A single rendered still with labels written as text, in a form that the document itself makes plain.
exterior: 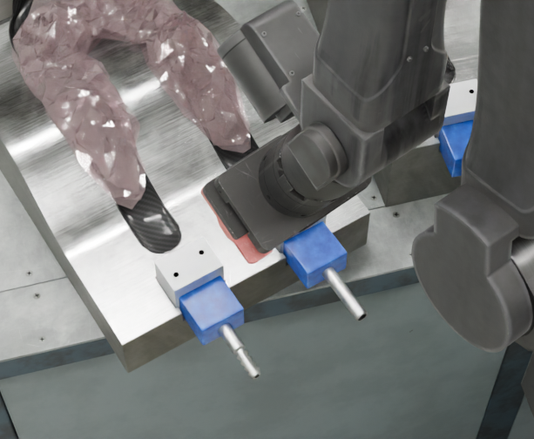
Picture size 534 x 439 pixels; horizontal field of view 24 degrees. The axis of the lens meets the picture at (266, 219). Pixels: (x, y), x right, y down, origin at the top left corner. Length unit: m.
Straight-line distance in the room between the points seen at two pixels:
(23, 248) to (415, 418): 0.65
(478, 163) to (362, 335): 0.79
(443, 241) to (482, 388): 1.00
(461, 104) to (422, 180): 0.09
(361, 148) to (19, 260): 0.56
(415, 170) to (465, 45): 0.14
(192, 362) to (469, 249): 0.75
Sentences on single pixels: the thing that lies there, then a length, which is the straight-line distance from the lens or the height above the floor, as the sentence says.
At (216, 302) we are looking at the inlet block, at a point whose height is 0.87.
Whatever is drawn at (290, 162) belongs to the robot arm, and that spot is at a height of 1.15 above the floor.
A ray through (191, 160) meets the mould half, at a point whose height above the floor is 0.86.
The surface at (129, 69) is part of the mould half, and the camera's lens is 1.23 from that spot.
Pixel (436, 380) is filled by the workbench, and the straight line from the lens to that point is 1.59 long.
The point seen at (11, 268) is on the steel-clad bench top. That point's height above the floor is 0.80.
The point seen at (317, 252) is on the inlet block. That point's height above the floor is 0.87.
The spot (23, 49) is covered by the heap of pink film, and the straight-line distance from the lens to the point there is 1.26.
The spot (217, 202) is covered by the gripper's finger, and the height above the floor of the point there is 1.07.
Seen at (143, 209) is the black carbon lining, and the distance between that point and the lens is 1.18.
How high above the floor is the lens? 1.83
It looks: 57 degrees down
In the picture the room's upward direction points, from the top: straight up
